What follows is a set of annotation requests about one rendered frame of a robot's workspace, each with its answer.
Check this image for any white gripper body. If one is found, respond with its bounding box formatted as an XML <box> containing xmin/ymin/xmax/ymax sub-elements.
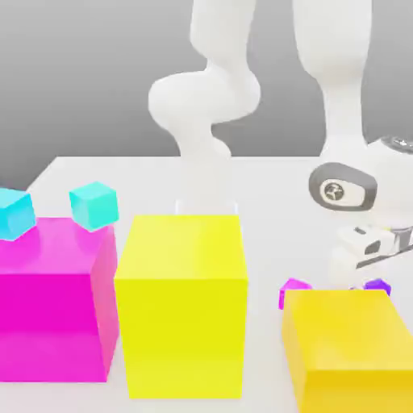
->
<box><xmin>331</xmin><ymin>244</ymin><xmax>413</xmax><ymax>289</ymax></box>

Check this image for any small purple cube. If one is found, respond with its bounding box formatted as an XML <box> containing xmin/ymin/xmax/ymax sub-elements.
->
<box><xmin>363</xmin><ymin>278</ymin><xmax>392</xmax><ymax>298</ymax></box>

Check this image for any small magenta cube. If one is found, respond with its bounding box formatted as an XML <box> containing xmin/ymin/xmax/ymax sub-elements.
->
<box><xmin>277</xmin><ymin>277</ymin><xmax>314</xmax><ymax>311</ymax></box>

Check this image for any small turquoise cube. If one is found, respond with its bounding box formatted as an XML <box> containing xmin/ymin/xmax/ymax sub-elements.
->
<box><xmin>69</xmin><ymin>181</ymin><xmax>120</xmax><ymax>233</ymax></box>

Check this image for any small cyan cube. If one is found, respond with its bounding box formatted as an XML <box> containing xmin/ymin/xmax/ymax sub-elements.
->
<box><xmin>0</xmin><ymin>187</ymin><xmax>37</xmax><ymax>242</ymax></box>

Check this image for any large orange box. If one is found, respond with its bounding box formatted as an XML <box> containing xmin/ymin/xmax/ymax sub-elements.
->
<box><xmin>281</xmin><ymin>289</ymin><xmax>413</xmax><ymax>413</ymax></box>

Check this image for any large yellow box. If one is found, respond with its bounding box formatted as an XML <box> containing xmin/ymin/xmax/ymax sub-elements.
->
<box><xmin>114</xmin><ymin>214</ymin><xmax>250</xmax><ymax>401</ymax></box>

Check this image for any large magenta box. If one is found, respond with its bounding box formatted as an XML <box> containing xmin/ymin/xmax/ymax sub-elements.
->
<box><xmin>0</xmin><ymin>216</ymin><xmax>121</xmax><ymax>384</ymax></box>

